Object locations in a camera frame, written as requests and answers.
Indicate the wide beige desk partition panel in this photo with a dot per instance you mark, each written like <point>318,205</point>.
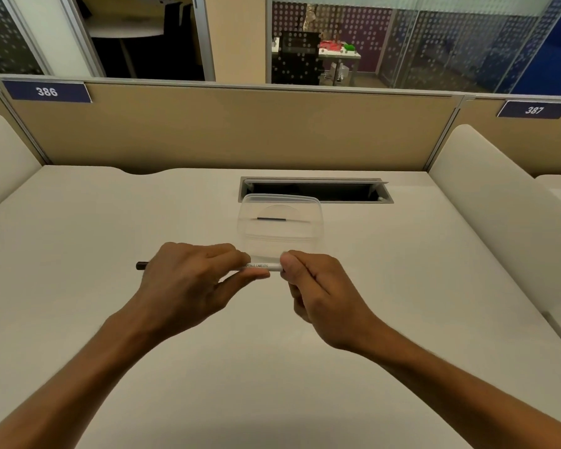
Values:
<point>233,128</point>

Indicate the red items on table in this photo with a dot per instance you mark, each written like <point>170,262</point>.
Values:
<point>329,45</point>

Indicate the small black stick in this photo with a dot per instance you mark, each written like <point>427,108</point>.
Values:
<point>271,219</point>

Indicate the dotted glass partition wall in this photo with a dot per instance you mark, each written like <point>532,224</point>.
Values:
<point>458,46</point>

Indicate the white pen with black cap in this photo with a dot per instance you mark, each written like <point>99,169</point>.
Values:
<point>262,267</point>

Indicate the person's right forearm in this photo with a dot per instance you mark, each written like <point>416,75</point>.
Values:
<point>463,397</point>

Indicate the narrow beige desk partition panel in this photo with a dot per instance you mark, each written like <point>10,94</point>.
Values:
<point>523,140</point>

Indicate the round white table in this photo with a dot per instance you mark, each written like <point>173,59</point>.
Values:
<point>121,27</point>

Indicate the clear plastic container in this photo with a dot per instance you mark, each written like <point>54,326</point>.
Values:
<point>280,233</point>

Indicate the person's right thumb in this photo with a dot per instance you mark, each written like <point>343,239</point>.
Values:
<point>299,278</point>

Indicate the person's left middle finger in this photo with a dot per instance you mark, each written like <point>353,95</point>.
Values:
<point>212,250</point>

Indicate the person's right hand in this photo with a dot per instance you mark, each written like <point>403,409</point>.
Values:
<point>336,308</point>

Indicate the black office chair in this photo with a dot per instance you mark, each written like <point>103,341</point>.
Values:
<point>299,58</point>

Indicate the white rectangular table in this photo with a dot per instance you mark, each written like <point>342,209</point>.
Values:
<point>339,58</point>

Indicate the blue number label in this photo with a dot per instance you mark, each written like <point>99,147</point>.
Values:
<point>46,91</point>
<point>534,109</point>

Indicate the person's left hand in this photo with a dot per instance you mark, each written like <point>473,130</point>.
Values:
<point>177,285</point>

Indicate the person's left forearm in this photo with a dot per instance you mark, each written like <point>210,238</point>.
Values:
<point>65,388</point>

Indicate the green item on table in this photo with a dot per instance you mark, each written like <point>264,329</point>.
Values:
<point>350,48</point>

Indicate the white rounded side divider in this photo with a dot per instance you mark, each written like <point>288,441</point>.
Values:
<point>4,158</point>
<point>509,215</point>

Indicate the person's left thumb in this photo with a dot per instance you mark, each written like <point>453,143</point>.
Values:
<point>241,284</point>

